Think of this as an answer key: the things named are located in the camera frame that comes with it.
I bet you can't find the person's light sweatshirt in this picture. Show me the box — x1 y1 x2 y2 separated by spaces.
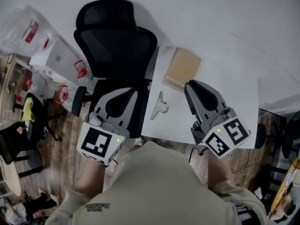
44 141 268 225

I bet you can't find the black mesh office chair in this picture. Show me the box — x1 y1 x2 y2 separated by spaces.
0 92 68 166

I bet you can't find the black floor fan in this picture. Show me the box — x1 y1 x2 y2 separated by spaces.
282 110 300 159

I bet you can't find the black round stand base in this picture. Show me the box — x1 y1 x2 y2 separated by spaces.
254 123 267 149

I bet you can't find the person's left forearm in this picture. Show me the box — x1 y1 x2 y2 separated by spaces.
74 159 111 198

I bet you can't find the yellow patterned sheet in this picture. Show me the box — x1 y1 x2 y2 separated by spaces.
269 157 300 221

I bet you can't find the yellow-green cloth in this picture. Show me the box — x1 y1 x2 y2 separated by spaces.
22 97 37 123

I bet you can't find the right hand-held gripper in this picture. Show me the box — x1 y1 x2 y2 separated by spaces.
184 80 251 159

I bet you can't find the large white carton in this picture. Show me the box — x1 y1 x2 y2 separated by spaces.
29 37 83 82

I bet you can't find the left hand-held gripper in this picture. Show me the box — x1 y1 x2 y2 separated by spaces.
77 88 139 166

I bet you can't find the black high-back office chair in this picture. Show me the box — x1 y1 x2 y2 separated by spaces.
71 0 158 139

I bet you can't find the round wooden table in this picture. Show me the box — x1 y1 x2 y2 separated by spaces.
0 149 44 198

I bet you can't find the person's right forearm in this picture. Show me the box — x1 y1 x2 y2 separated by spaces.
207 152 234 189

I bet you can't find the pile of clear water jugs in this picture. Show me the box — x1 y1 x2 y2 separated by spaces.
0 5 94 107

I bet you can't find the silver binder clip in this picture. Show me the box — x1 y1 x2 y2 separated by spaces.
150 91 169 121

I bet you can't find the wooden desk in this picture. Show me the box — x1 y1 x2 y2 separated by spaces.
0 54 33 117

